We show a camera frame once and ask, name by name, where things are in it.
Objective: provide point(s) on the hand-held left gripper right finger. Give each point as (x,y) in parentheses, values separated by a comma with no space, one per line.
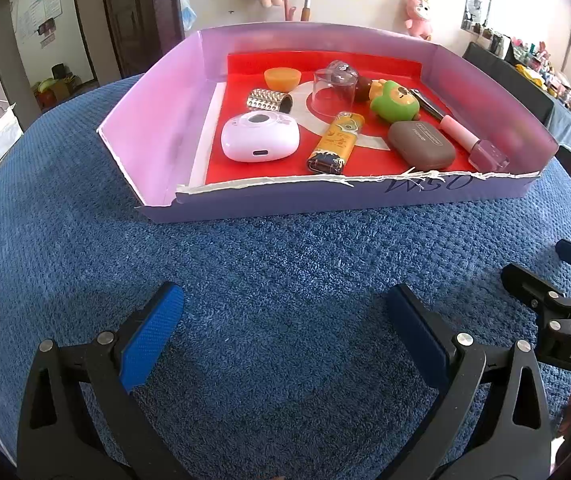
(415,332)

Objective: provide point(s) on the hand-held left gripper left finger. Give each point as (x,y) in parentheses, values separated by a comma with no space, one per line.
(150,335)

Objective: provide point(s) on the pink nail polish bottle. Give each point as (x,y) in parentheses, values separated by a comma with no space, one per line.
(488,155)

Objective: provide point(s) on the brown eye shadow case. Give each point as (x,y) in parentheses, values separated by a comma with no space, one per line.
(420,147)

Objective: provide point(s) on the black silver nail clipper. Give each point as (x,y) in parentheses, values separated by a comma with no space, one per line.
(428,106)

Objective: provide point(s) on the yellow printed lighter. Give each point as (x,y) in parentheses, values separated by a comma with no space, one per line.
(338,142)

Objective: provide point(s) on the purple cardboard box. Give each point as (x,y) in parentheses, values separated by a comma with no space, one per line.
(165,125)

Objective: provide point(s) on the green capybara toy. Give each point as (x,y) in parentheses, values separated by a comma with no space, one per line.
(395,105)

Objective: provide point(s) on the white round pocket device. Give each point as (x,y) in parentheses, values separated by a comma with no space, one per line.
(260,137)

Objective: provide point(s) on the clear glass cup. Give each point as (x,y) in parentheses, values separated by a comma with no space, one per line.
(333,102)

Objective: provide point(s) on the brown round bead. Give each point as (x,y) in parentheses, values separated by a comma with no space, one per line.
(364,89)

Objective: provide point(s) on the gold studded cylinder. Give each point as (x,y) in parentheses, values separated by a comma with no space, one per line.
(265,100)

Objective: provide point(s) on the glass bottle brown contents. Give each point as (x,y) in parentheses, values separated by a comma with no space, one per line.
(340,66)

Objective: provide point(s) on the orange half sphere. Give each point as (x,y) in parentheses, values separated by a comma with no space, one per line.
(282,80)

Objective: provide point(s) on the dark cabinet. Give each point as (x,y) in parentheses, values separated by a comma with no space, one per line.
(505,75)

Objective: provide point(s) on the red white paper liner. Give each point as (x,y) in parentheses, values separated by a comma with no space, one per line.
(265,172)

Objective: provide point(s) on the cluttered side table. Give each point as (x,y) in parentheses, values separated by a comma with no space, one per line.
(540,60)

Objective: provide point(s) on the pink horned plush toy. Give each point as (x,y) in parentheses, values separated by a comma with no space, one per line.
(418,17)

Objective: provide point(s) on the dark brown door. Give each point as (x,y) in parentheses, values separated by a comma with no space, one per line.
(130,10)

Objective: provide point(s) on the blue plastic bag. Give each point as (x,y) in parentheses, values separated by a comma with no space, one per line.
(188,10)

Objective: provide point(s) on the pink stick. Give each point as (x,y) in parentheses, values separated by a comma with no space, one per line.
(286,0)

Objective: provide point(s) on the wall notice board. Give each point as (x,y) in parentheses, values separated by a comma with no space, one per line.
(40,10)

